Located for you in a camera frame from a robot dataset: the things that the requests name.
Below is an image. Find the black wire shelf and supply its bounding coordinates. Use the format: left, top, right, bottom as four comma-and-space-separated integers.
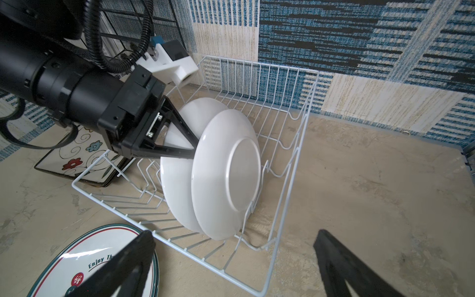
100, 0, 185, 58

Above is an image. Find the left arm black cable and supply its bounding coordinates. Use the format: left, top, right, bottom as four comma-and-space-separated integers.
83, 0, 155, 74

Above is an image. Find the white round plate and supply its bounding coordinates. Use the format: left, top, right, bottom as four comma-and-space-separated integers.
28, 223, 142, 297
160, 97, 227, 233
191, 110, 261, 240

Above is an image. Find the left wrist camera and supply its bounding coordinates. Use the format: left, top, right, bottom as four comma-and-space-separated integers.
131, 37, 199, 87

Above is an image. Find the white wire dish rack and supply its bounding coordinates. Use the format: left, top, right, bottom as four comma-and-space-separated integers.
72, 56, 331, 297

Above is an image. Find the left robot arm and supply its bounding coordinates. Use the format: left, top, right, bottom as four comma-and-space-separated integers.
1, 1, 199, 159

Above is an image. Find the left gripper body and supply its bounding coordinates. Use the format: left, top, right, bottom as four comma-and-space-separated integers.
97, 66, 165, 158

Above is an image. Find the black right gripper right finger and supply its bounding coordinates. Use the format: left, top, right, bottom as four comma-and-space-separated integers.
314, 229, 402, 297

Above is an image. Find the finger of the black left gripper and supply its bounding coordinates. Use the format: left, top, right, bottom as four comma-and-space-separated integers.
127, 143, 196, 159
159, 97, 199, 149

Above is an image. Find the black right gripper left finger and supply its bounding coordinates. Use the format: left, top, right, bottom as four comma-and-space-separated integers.
68, 231, 155, 297

